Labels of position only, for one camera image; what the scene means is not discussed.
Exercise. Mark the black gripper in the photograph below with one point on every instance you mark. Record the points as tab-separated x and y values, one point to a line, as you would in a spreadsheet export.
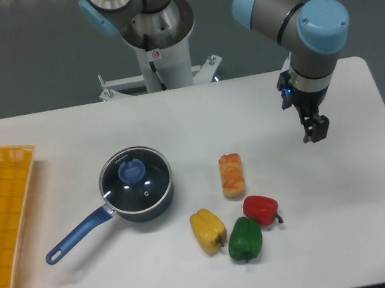
306	94

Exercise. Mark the green bell pepper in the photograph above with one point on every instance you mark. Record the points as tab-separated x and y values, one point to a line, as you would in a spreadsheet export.
245	242

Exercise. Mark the dark blue saucepan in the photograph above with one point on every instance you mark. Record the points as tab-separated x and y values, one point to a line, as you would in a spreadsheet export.
101	215

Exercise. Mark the red bell pepper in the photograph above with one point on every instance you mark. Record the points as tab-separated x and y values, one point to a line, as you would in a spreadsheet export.
262	209

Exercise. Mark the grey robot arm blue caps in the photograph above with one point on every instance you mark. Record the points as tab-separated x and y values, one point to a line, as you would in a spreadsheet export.
313	31

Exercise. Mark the glass pot lid blue knob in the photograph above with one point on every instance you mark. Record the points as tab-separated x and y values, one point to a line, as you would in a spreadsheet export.
137	181

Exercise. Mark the yellow bell pepper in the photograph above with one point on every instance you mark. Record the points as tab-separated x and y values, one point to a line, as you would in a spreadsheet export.
209	231

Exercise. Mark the toy bread loaf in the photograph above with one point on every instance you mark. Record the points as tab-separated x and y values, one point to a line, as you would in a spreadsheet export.
231	174

